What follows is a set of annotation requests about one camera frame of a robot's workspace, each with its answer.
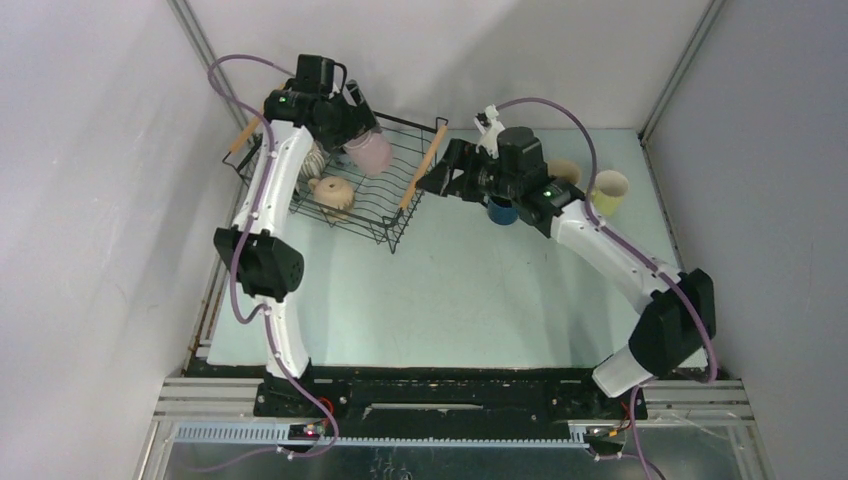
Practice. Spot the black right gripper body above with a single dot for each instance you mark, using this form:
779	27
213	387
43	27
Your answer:
481	175

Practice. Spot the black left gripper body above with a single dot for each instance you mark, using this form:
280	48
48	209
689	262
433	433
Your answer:
341	121

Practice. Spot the dark blue mug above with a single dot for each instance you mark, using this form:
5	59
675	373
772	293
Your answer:
501	212

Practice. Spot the floral painted ceramic mug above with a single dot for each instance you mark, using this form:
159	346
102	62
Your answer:
565	169

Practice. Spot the lilac mug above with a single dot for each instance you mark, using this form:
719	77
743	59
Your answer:
370	152

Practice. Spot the pale yellow mug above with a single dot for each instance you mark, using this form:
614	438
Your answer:
609	189

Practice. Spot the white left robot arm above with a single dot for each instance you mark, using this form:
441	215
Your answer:
260	262

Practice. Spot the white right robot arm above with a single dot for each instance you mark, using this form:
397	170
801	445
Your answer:
676	309

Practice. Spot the grey striped mug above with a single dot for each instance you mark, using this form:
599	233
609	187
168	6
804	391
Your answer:
314	163

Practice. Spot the cream speckled mug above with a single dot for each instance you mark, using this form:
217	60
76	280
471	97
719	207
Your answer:
335	195

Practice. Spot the right wooden rack handle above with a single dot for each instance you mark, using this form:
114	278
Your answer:
423	166

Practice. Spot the wooden rack handle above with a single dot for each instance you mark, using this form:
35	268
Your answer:
245	134
423	166

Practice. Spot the black wire dish rack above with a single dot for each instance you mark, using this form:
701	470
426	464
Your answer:
375	214

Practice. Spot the left wooden rack handle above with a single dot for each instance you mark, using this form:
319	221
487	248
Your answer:
245	134

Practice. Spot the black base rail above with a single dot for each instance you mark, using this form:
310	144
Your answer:
539	403

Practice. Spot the grey cable duct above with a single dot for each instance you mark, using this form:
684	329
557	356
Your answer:
267	434

